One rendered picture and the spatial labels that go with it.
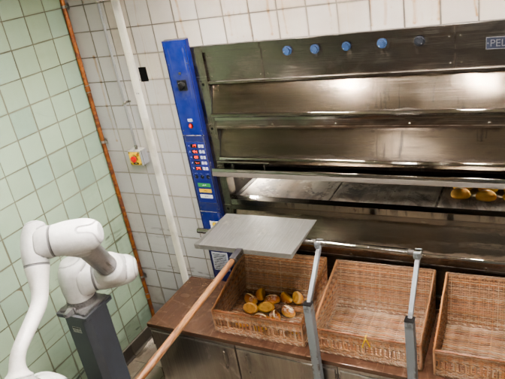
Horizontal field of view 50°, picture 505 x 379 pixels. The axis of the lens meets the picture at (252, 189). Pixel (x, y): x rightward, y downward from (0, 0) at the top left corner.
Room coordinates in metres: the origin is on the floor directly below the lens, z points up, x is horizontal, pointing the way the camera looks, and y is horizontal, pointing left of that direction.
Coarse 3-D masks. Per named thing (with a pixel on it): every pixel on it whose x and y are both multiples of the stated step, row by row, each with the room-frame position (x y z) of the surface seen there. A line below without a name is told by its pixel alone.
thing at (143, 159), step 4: (132, 148) 3.31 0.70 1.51; (140, 148) 3.28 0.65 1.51; (144, 148) 3.27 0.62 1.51; (128, 152) 3.27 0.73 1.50; (132, 152) 3.25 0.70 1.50; (136, 152) 3.24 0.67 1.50; (140, 152) 3.23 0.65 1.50; (144, 152) 3.27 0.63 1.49; (136, 156) 3.24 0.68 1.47; (140, 156) 3.23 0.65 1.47; (144, 156) 3.26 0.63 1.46; (140, 160) 3.23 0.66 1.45; (144, 160) 3.25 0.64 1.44; (148, 160) 3.28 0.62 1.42; (132, 164) 3.27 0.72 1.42; (136, 164) 3.25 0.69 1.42; (140, 164) 3.24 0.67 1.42; (144, 164) 3.24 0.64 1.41
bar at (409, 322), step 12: (312, 240) 2.35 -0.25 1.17; (324, 240) 2.33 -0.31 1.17; (384, 252) 2.16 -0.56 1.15; (396, 252) 2.13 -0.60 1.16; (408, 252) 2.10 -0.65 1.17; (420, 252) 2.08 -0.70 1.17; (312, 276) 2.24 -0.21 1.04; (312, 288) 2.20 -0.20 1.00; (312, 300) 2.17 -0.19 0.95; (312, 312) 2.13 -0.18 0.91; (408, 312) 1.93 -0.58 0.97; (312, 324) 2.13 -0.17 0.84; (408, 324) 1.89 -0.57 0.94; (312, 336) 2.13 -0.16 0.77; (408, 336) 1.89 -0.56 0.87; (312, 348) 2.14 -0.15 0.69; (408, 348) 1.89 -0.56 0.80; (312, 360) 2.14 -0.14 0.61; (408, 360) 1.89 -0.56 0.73; (408, 372) 1.90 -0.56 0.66
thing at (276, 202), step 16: (304, 208) 2.76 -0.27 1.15; (320, 208) 2.71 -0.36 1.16; (336, 208) 2.66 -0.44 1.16; (352, 208) 2.62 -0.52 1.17; (368, 208) 2.57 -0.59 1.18; (384, 208) 2.53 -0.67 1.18; (400, 208) 2.50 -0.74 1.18; (416, 208) 2.47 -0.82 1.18; (432, 208) 2.44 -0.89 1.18; (448, 208) 2.41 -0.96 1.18
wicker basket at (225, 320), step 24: (240, 264) 2.89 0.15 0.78; (264, 264) 2.86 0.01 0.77; (288, 264) 2.79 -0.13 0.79; (312, 264) 2.71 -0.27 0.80; (240, 288) 2.84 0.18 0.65; (264, 288) 2.83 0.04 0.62; (288, 288) 2.76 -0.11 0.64; (216, 312) 2.53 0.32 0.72; (240, 312) 2.67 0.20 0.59; (264, 336) 2.40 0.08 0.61; (288, 336) 2.32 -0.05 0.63
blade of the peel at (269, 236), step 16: (224, 224) 2.68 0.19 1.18; (240, 224) 2.64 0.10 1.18; (256, 224) 2.61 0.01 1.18; (272, 224) 2.58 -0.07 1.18; (288, 224) 2.54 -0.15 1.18; (304, 224) 2.51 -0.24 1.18; (208, 240) 2.55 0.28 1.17; (224, 240) 2.51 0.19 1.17; (240, 240) 2.48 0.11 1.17; (256, 240) 2.45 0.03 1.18; (272, 240) 2.42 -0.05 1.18; (288, 240) 2.39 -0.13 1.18; (272, 256) 2.27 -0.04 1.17; (288, 256) 2.23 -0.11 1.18
